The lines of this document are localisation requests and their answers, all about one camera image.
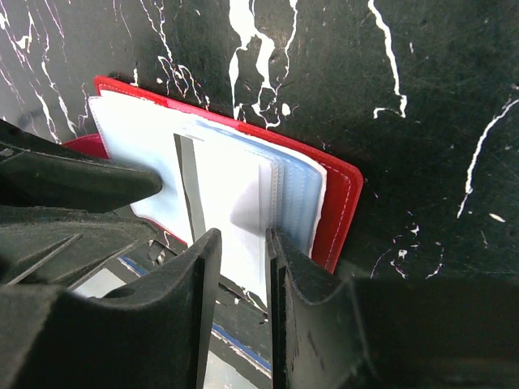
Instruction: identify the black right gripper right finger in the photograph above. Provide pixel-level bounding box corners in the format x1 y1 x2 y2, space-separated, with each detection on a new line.
265 229 518 388

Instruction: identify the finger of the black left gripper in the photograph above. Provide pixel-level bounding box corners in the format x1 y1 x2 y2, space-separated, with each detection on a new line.
1 121 163 213
1 206 157 287

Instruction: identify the red leather card holder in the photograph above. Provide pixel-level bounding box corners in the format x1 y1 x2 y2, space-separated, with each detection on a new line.
69 76 363 301

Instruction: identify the white magnetic stripe card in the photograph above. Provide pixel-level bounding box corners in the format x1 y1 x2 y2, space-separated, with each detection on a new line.
174 135 274 304

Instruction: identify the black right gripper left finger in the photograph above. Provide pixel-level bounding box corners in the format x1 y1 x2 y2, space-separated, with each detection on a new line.
1 229 222 388

